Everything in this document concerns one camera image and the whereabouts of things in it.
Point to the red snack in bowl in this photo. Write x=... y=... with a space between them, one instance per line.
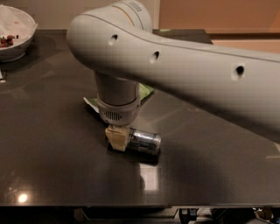
x=7 y=41

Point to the white napkin in bowl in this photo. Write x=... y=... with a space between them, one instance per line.
x=12 y=21

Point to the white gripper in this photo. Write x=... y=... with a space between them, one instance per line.
x=119 y=114

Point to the white bowl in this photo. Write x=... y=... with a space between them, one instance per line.
x=20 y=44

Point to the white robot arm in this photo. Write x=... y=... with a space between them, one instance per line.
x=116 y=42

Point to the green kettle chips bag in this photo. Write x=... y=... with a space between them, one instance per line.
x=145 y=91

